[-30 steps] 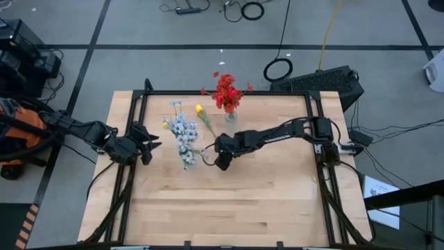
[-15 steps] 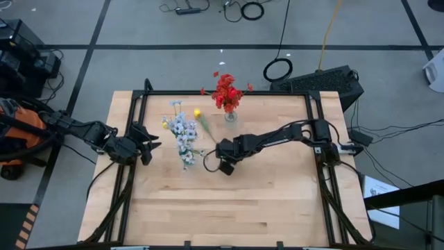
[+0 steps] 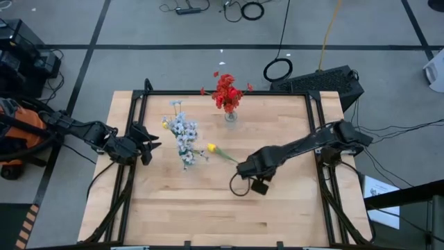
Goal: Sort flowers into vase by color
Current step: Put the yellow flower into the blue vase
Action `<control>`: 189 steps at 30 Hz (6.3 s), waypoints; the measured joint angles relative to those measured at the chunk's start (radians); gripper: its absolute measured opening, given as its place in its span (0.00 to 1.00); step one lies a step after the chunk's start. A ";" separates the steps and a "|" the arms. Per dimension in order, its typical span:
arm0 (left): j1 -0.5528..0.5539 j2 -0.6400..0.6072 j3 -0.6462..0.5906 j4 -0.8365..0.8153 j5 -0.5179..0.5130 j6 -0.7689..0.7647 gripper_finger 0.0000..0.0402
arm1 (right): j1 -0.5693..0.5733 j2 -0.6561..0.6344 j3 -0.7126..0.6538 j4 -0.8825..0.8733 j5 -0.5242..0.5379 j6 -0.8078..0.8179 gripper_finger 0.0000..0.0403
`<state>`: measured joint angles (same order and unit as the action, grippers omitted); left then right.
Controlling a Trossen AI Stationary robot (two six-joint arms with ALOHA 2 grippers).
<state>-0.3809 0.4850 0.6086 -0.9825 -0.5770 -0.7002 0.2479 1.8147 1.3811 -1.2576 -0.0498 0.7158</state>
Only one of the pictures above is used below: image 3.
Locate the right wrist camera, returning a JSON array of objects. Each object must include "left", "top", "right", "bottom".
[{"left": 250, "top": 178, "right": 270, "bottom": 196}]

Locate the white printed paper sheet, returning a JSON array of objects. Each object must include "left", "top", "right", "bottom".
[{"left": 363, "top": 174, "right": 401, "bottom": 231}]

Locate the black cable coil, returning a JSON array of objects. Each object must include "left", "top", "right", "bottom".
[{"left": 240, "top": 1, "right": 266, "bottom": 22}]

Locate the black computer tower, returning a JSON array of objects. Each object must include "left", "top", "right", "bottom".
[{"left": 269, "top": 65, "right": 366, "bottom": 113}]

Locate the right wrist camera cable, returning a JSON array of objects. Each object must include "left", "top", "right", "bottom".
[{"left": 228, "top": 172, "right": 251, "bottom": 197}]

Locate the gray metal post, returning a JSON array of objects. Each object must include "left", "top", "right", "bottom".
[{"left": 429, "top": 194, "right": 444, "bottom": 250}]

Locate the black electronics case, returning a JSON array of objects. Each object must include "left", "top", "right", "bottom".
[{"left": 0, "top": 17, "right": 62, "bottom": 99}]

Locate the black power strip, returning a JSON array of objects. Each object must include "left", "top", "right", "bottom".
[{"left": 175, "top": 6, "right": 203, "bottom": 16}]

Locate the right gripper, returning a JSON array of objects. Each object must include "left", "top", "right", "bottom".
[{"left": 236, "top": 145, "right": 289, "bottom": 181}]

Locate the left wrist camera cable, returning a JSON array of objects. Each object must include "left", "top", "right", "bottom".
[{"left": 85, "top": 159, "right": 118, "bottom": 201}]

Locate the white plastic bin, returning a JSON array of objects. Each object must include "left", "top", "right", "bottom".
[{"left": 422, "top": 47, "right": 444, "bottom": 94}]

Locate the orange shop vacuum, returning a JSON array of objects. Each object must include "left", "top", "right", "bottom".
[{"left": 0, "top": 97, "right": 48, "bottom": 181}]

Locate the yellow hanging cable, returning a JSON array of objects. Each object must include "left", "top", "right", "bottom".
[{"left": 318, "top": 0, "right": 343, "bottom": 72}]

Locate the red artificial flower bunch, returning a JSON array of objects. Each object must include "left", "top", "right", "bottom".
[
  {"left": 200, "top": 71, "right": 232, "bottom": 110},
  {"left": 221, "top": 73, "right": 255, "bottom": 114}
]

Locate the black floor cable bundle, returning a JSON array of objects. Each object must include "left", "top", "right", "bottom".
[{"left": 350, "top": 117, "right": 444, "bottom": 140}]

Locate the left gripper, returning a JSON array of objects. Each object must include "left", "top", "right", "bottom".
[{"left": 105, "top": 123, "right": 162, "bottom": 166}]

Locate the black metal beam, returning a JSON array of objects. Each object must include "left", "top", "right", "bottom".
[{"left": 364, "top": 179, "right": 444, "bottom": 210}]

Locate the white artificial flower bunch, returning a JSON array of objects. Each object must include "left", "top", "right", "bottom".
[{"left": 160, "top": 99, "right": 210, "bottom": 172}]

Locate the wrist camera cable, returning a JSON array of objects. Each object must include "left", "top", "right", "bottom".
[
  {"left": 228, "top": 172, "right": 251, "bottom": 197},
  {"left": 85, "top": 159, "right": 118, "bottom": 201}
]

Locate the black hanging cable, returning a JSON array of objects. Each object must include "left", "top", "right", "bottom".
[{"left": 262, "top": 0, "right": 294, "bottom": 83}]

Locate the black aluminium table frame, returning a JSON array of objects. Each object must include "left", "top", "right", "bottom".
[{"left": 83, "top": 78, "right": 377, "bottom": 250}]

